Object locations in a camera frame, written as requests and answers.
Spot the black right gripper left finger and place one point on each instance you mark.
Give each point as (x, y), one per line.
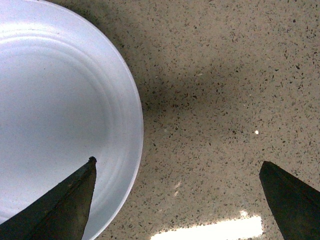
(60, 214)

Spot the light blue plate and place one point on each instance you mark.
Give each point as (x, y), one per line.
(66, 94)

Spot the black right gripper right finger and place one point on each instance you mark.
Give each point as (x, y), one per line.
(294, 204)

